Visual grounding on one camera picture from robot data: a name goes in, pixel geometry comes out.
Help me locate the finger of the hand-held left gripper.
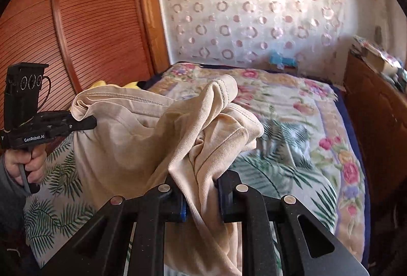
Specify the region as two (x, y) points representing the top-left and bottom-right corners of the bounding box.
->
(43, 115), (97, 138)
(38, 111), (74, 124)

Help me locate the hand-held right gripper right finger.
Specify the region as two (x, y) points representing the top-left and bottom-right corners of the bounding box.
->
(216, 169), (370, 276)

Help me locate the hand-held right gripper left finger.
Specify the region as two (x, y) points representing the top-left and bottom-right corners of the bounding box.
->
(40, 179), (189, 276)

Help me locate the beige printed t-shirt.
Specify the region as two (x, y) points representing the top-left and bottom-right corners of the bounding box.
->
(70, 74), (265, 276)

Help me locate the person's left hand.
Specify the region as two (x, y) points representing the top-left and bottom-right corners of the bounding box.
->
(5, 147), (47, 186)

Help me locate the yellow plush toy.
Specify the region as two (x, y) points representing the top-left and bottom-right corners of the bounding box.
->
(89, 80), (140, 90)

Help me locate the leaf print blanket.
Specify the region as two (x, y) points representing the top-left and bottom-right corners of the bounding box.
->
(24, 118), (338, 268)

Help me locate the wooden louvred wardrobe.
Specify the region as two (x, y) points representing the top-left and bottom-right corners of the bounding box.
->
(0, 0), (170, 168)

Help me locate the floral blanket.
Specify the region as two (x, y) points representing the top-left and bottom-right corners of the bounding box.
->
(148, 63), (369, 262)

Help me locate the blue toy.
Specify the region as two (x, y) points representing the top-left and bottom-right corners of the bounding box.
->
(270, 51), (299, 68)

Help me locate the low wooden cabinet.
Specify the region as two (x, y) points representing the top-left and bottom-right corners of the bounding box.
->
(343, 51), (407, 232)

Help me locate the sheer circle pattern curtain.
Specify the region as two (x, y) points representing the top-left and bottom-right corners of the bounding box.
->
(155, 0), (350, 68)

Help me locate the cardboard box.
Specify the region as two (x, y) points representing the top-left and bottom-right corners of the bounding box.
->
(362, 47), (395, 71)

